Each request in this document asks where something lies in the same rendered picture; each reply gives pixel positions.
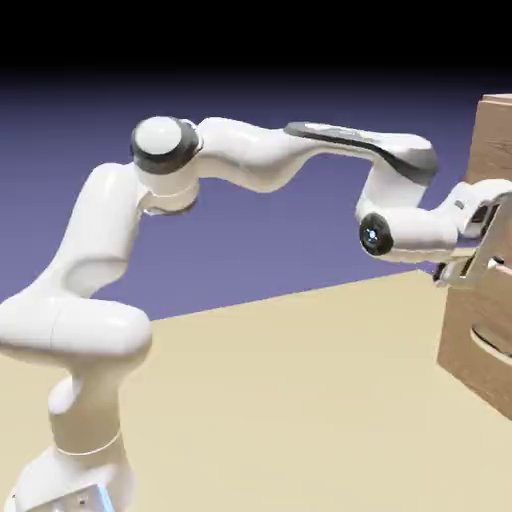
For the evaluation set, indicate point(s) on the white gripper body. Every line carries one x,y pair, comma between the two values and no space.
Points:
480,256

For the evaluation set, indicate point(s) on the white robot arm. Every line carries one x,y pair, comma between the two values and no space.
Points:
100,320

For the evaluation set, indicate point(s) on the light wood cabinet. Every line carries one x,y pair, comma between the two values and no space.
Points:
460,340

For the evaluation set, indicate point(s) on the plain wood drawer front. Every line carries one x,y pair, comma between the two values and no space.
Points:
490,136

